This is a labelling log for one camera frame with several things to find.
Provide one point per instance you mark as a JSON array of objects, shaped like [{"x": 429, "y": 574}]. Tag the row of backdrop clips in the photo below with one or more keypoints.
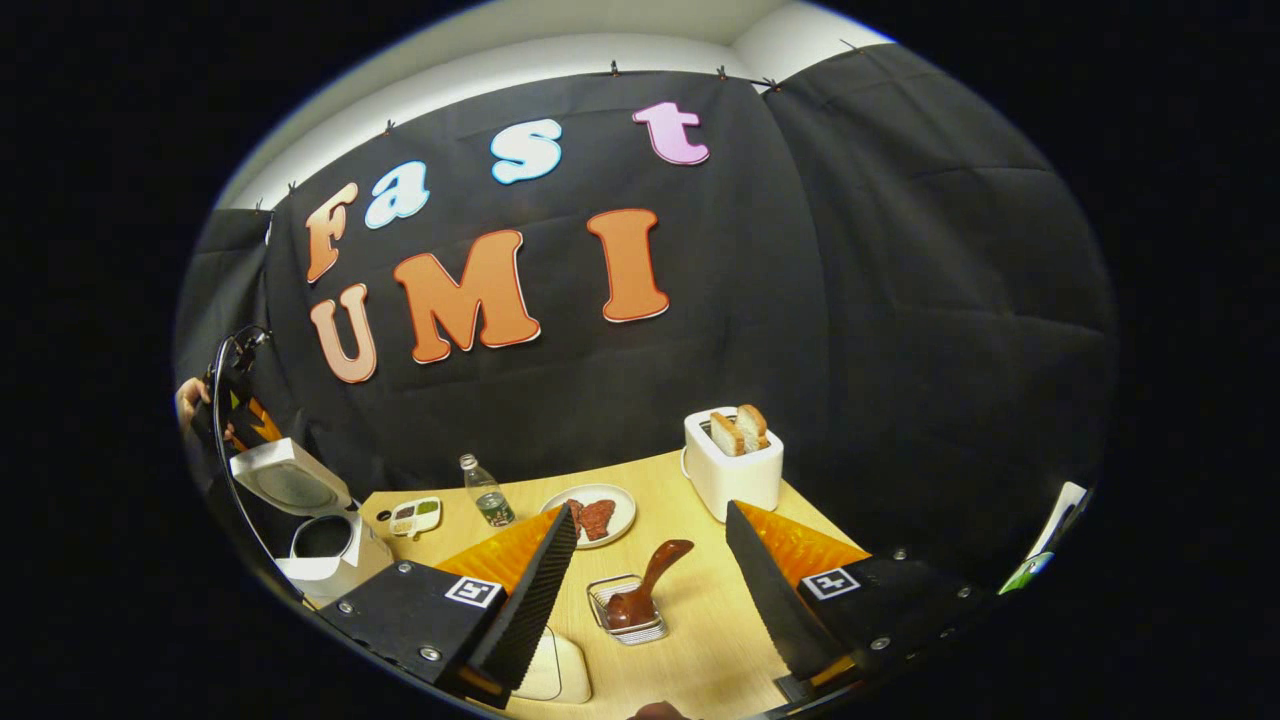
[{"x": 613, "y": 69}]

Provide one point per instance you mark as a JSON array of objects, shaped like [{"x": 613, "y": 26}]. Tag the toasted bread slice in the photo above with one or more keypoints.
[
  {"x": 753, "y": 425},
  {"x": 726, "y": 435}
]

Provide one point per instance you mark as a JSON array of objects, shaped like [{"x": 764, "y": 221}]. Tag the white toaster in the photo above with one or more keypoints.
[{"x": 735, "y": 485}]

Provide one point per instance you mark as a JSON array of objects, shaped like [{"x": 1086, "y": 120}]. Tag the white round plate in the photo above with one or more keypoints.
[{"x": 622, "y": 500}]

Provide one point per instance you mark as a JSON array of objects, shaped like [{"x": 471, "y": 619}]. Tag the white and green card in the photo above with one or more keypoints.
[{"x": 1060, "y": 510}]

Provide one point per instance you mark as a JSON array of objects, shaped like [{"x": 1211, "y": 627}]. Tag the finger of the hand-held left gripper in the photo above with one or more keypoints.
[{"x": 262, "y": 425}]

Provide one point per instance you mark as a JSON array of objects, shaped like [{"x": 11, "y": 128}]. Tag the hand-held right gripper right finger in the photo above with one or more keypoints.
[{"x": 770, "y": 600}]

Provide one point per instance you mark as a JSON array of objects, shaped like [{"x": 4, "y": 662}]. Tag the white divided grain dish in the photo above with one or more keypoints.
[{"x": 415, "y": 515}]

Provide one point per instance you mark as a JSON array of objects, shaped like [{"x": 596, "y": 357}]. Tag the brown wooden spoon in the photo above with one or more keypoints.
[{"x": 632, "y": 605}]

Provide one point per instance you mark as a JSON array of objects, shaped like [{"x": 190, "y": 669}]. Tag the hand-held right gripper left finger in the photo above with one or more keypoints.
[{"x": 530, "y": 610}]

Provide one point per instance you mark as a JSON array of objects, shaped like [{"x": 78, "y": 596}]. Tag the clear plastic water bottle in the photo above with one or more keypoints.
[{"x": 490, "y": 500}]

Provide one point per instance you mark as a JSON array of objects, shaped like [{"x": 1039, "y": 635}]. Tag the white rice cooker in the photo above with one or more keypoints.
[{"x": 320, "y": 577}]

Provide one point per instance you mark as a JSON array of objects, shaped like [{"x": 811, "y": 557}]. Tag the red meat piece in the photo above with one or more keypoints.
[
  {"x": 598, "y": 520},
  {"x": 575, "y": 510}
]

